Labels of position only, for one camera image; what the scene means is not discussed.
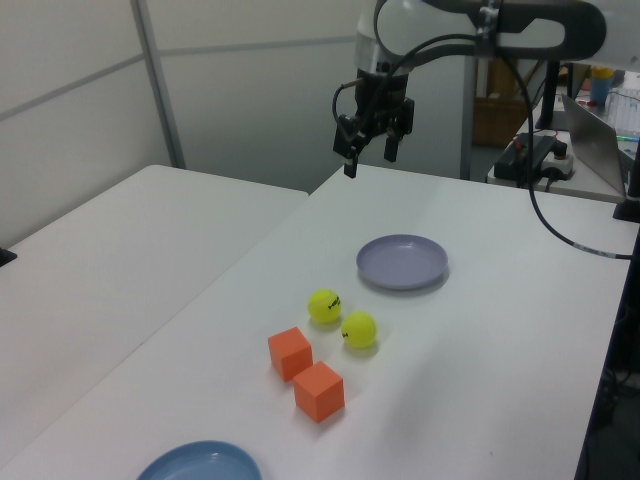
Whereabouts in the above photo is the clear plastic container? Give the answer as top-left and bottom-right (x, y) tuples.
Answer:
(607, 89), (640, 137)

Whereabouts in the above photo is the grey emergency stop button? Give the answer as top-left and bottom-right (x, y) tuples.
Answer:
(549, 142), (574, 177)

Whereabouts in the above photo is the blue plastic plate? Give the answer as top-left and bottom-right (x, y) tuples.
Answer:
(135, 439), (264, 480)

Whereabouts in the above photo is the orange foam cube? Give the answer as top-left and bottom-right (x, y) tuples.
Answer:
(267, 326), (314, 384)
(292, 360), (346, 425)

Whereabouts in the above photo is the black monitor pole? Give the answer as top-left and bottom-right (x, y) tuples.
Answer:
(535, 59), (562, 130)

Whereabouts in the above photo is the yellow tennis ball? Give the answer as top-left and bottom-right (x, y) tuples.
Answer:
(306, 287), (343, 325)
(340, 310), (378, 349)

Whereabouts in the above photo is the blue cup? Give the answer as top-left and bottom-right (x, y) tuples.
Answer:
(591, 66), (613, 104)

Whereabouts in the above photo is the black control box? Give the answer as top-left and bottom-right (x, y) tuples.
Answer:
(493, 132), (575, 190)

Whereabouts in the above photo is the purple plastic plate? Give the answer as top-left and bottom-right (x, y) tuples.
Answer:
(355, 233), (450, 291)

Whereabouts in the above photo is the brown cardboard box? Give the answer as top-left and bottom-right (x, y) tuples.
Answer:
(473, 58), (529, 147)

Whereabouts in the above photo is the grey laptop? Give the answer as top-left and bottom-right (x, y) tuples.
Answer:
(560, 92), (629, 199)

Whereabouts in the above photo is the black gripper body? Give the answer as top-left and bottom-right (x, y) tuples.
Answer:
(355, 70), (410, 135)

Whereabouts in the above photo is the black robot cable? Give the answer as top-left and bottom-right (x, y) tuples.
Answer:
(331, 29), (635, 261)

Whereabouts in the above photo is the grey partition post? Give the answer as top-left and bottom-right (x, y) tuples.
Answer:
(459, 57), (476, 180)

